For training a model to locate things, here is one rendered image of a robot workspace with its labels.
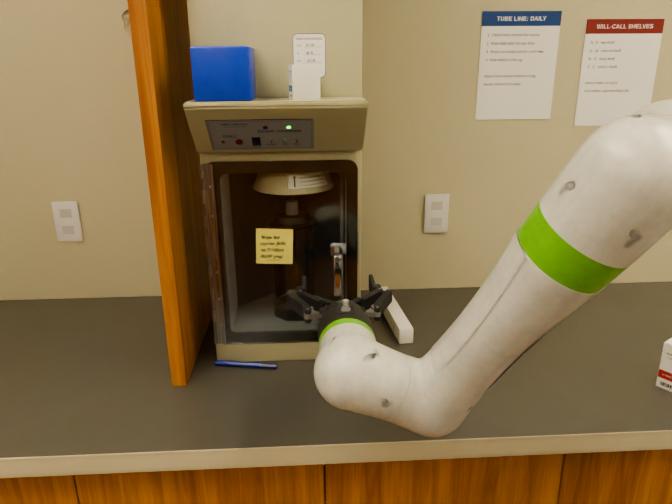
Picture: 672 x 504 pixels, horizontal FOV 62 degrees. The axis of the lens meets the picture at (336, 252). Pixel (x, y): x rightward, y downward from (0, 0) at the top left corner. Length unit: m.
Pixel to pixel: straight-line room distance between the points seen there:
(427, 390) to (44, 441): 0.69
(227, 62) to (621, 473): 1.05
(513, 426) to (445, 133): 0.83
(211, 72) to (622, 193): 0.69
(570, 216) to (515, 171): 1.07
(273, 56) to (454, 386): 0.68
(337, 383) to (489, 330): 0.22
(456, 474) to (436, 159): 0.85
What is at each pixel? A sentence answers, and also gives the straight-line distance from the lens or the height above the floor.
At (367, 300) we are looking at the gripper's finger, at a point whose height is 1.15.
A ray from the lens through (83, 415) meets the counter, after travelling 1.20.
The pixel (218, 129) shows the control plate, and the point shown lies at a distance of 1.05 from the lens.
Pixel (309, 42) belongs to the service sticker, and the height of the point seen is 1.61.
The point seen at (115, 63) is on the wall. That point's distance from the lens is 1.62.
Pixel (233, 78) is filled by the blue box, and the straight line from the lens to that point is 1.01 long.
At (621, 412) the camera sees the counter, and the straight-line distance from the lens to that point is 1.22.
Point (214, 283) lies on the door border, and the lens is 1.20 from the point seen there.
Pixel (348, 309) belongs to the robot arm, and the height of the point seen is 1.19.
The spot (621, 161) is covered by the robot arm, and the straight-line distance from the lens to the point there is 0.59.
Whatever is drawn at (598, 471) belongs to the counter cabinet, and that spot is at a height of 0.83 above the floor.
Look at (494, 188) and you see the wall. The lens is 1.67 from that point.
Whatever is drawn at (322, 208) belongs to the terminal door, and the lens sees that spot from 1.13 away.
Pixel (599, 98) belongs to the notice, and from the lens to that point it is 1.74.
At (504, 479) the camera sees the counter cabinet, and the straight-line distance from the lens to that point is 1.18.
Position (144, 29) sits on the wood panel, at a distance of 1.06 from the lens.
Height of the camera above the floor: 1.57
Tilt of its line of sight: 19 degrees down
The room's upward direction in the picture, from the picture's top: straight up
